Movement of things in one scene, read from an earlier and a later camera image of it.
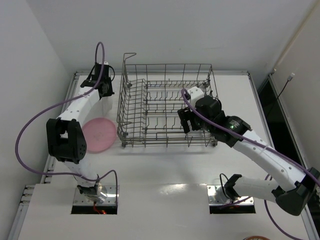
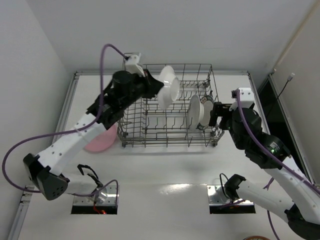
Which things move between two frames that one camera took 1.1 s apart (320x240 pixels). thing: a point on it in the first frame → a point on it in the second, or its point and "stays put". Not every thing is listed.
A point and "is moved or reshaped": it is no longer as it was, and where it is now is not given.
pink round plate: x=100 y=134 stays put
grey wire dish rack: x=150 y=97 stays put
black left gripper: x=105 y=88 → x=149 y=81
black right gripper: x=189 y=117 → x=217 y=115
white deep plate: x=106 y=102 is moved or reshaped
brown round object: x=256 y=237 stays put
